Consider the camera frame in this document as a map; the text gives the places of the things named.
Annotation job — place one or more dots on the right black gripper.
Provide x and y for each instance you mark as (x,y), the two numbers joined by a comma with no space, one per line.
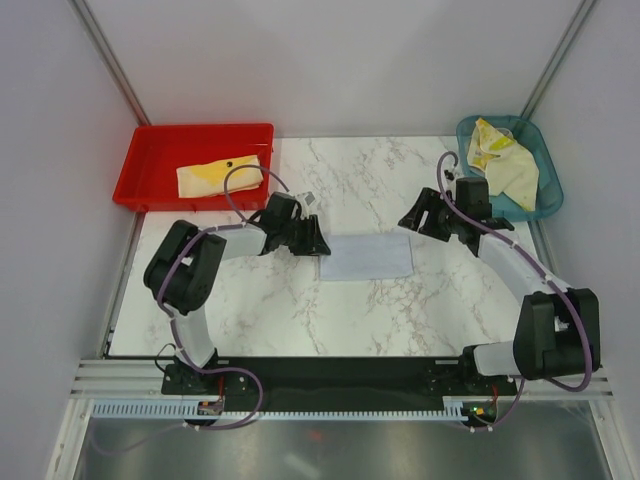
(429,200)

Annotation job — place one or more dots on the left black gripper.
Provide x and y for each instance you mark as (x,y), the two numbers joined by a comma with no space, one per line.
(313,242)

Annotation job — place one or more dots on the light blue towel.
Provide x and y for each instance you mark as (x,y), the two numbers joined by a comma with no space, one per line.
(367,257)

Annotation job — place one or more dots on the pale yellow patterned towel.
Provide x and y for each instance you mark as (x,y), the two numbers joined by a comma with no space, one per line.
(508,167)

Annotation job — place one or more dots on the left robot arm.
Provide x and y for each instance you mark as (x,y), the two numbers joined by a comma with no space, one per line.
(182,272)

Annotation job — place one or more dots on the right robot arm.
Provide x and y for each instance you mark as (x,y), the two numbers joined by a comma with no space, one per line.
(557,332)

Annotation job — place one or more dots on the red plastic tray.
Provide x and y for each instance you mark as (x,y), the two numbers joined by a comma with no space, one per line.
(148,180)

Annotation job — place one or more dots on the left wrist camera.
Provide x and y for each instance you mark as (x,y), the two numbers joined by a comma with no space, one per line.
(308,202)

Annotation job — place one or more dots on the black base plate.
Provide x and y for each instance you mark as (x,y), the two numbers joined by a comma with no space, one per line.
(335,381)

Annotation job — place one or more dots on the white slotted cable duct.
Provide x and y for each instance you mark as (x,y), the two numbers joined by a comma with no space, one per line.
(444,409)

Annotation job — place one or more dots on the right aluminium frame post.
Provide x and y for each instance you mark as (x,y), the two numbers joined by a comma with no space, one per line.
(560,53)

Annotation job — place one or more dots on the aluminium frame post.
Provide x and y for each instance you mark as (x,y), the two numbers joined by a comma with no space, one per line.
(102,46)
(560,53)

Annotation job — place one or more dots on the left aluminium frame post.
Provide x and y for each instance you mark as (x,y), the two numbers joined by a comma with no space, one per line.
(102,46)

